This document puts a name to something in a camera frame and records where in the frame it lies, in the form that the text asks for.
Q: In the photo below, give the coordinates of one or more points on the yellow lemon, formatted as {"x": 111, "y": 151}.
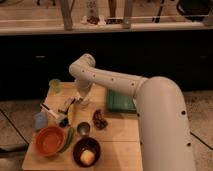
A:
{"x": 87, "y": 157}

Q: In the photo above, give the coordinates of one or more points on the green plastic cup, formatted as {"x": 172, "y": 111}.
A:
{"x": 54, "y": 85}

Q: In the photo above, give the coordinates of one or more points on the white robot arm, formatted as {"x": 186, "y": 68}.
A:
{"x": 163, "y": 121}

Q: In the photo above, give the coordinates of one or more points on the bunch of dark grapes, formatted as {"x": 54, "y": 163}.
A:
{"x": 99, "y": 121}

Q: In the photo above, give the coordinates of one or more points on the green cucumber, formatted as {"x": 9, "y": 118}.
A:
{"x": 70, "y": 134}

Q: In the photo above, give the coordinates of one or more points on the blue paper cup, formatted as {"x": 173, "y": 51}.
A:
{"x": 41, "y": 121}

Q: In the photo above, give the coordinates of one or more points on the orange bowl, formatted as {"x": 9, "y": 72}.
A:
{"x": 49, "y": 140}

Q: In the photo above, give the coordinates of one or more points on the wooden table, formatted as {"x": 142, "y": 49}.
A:
{"x": 120, "y": 144}

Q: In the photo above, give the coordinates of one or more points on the dark brown bowl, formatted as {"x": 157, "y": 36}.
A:
{"x": 83, "y": 144}

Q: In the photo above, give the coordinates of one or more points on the small metal cup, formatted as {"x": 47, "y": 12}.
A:
{"x": 83, "y": 129}

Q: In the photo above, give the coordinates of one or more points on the green dish rack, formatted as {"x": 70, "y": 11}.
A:
{"x": 116, "y": 102}

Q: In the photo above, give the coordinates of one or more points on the white handled brush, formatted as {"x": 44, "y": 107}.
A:
{"x": 60, "y": 119}

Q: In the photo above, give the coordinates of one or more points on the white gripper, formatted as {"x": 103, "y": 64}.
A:
{"x": 83, "y": 89}

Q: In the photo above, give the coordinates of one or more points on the yellow banana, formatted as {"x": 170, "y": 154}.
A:
{"x": 71, "y": 114}

